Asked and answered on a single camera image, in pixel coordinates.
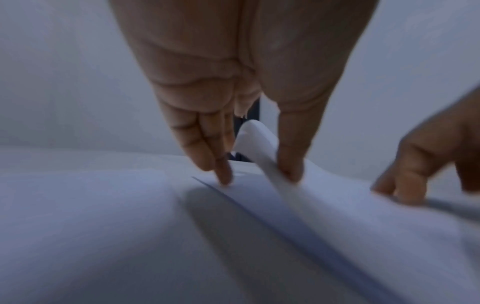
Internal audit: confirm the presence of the person's right hand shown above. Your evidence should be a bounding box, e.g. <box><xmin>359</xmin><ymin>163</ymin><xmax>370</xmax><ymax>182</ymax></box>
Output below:
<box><xmin>371</xmin><ymin>86</ymin><xmax>480</xmax><ymax>206</ymax></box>

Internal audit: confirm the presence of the black wardrobe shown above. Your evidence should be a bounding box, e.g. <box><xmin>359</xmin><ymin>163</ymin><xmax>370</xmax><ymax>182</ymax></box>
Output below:
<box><xmin>228</xmin><ymin>98</ymin><xmax>262</xmax><ymax>162</ymax></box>

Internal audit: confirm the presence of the person's left hand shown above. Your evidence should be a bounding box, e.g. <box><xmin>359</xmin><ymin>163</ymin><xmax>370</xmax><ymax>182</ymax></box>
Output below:
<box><xmin>108</xmin><ymin>0</ymin><xmax>380</xmax><ymax>186</ymax></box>

